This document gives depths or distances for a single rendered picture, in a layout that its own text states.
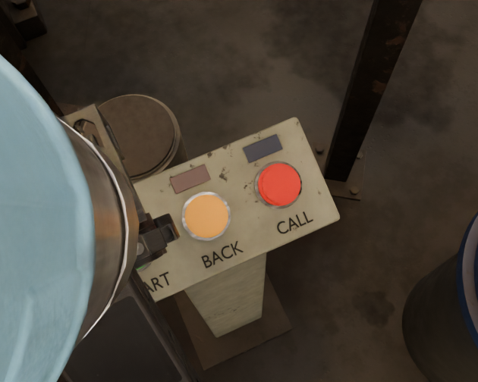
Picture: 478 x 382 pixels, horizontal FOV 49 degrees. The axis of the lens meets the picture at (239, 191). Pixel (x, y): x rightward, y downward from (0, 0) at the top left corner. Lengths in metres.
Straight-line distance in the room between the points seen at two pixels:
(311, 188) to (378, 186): 0.68
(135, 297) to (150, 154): 0.41
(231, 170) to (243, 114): 0.74
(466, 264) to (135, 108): 0.45
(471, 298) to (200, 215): 0.37
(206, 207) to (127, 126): 0.20
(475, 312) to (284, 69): 0.78
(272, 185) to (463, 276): 0.31
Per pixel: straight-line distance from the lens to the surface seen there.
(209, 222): 0.48
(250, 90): 1.26
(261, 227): 0.50
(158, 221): 0.29
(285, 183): 0.49
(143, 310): 0.23
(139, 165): 0.61
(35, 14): 1.41
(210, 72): 1.29
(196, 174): 0.49
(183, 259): 0.49
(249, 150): 0.50
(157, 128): 0.63
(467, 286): 0.71
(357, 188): 1.15
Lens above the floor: 1.07
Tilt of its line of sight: 68 degrees down
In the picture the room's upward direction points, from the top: 5 degrees counter-clockwise
